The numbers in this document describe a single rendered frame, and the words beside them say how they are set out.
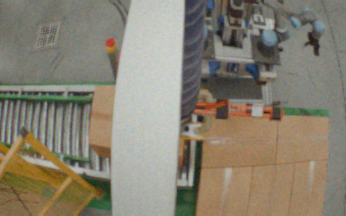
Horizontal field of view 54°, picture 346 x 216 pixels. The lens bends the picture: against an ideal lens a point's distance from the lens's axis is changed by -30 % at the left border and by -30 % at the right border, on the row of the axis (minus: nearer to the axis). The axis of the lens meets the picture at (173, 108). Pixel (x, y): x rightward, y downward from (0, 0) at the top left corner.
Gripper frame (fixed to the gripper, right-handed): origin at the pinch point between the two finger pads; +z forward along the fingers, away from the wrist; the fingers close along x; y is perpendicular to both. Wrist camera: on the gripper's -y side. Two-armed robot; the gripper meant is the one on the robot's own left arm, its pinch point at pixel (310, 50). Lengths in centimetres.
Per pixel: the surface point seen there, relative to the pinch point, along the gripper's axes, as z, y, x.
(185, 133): 35, -43, 83
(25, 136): -58, -72, 155
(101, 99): 57, -16, 135
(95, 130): 57, -36, 139
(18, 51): 152, 78, 273
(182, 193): 152, -65, 83
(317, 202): 98, -96, -39
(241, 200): 98, -81, 39
